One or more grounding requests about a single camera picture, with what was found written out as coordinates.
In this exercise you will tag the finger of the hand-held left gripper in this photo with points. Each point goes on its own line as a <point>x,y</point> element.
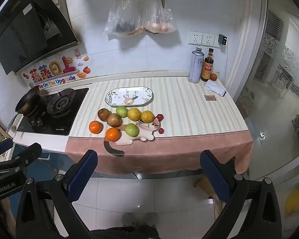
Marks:
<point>1,147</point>
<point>27,154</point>

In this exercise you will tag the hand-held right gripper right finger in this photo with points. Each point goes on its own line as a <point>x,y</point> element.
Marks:
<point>215,176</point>

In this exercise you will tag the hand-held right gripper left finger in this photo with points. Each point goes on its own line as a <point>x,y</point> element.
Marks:
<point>82,175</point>

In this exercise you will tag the orange tangerine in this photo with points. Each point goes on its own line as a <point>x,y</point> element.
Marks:
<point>95,127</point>
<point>113,134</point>

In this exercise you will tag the red yellow apple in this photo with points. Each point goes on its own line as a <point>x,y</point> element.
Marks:
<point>114,120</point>

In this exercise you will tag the dark red apple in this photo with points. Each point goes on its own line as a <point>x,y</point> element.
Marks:
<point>103,114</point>

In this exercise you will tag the green apple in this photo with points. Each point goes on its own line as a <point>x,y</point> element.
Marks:
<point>131,129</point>
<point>121,111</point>

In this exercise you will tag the yellow citrus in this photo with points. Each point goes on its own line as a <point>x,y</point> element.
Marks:
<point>147,116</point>
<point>134,114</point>

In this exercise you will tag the floral oval ceramic plate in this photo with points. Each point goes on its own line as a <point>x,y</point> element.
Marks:
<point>139,97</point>

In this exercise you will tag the wooden stool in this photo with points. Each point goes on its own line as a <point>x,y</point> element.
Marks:
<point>204,183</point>

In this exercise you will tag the black frying pan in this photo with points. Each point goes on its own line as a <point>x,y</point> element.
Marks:
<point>27,100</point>

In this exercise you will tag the black gas stove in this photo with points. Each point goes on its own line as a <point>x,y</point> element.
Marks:
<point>73,119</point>

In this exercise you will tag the striped tablecloth with pink edge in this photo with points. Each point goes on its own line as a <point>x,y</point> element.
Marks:
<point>189,119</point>

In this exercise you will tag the calico cat figurine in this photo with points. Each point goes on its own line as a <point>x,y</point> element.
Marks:
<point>145,129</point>

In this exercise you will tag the brown square coaster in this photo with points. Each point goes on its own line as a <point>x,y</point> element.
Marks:
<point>210,98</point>

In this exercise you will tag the white folded cloth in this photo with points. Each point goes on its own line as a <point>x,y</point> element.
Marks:
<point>215,88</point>

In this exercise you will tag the glass sliding door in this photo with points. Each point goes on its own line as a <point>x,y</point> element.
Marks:
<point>276,104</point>

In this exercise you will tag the small orange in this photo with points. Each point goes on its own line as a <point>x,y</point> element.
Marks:
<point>213,77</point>

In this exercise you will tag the dark sauce bottle red label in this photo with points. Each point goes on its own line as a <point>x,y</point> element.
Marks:
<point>207,71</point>

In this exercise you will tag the silver gas canister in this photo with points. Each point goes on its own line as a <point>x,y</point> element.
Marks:
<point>195,66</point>

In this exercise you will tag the black range hood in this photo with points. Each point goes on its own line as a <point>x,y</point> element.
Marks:
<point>20,29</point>

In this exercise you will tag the small dark bottle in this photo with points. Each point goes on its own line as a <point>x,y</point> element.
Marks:
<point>210,52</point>

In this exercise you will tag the black charger plug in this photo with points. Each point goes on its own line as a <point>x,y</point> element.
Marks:
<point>222,39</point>

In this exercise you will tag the plastic bag with dark contents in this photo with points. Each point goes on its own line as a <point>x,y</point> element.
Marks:
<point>122,17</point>

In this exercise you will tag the plastic bag with eggs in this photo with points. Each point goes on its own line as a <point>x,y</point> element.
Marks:
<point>159,21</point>

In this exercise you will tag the colourful lettered wall sticker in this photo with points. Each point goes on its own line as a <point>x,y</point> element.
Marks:
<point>54,69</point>

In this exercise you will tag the gold ingot wall sticker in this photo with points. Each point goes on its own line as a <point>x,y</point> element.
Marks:
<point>82,76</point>

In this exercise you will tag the persimmon wall sticker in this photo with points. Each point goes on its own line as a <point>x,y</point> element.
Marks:
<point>86,70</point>

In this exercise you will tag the red seal wall sticker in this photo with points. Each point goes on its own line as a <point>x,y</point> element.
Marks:
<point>76,53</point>

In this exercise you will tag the orange wedge wall sticker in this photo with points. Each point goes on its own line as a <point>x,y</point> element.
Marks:
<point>86,58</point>

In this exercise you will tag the white wall socket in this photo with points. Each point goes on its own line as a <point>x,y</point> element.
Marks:
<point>208,39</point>
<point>195,38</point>

